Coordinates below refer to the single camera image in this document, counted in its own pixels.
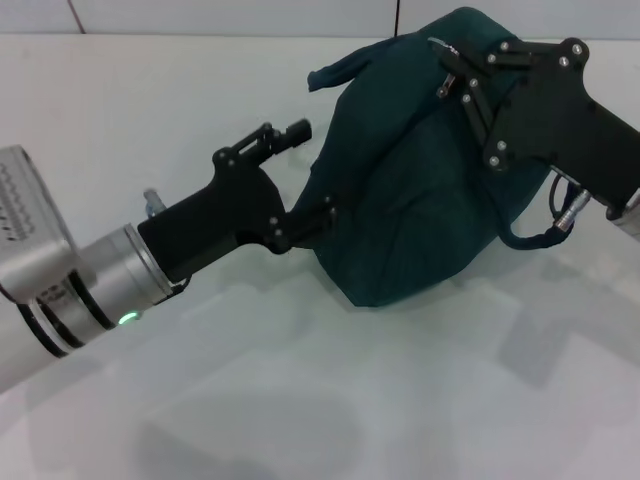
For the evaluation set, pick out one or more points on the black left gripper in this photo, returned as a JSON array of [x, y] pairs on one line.
[[220, 215]]

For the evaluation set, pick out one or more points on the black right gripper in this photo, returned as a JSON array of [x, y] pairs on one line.
[[565, 120]]

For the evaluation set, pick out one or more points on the dark teal fabric bag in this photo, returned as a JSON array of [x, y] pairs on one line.
[[410, 200]]

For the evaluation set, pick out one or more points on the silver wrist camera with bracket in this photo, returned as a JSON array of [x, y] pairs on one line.
[[30, 235]]

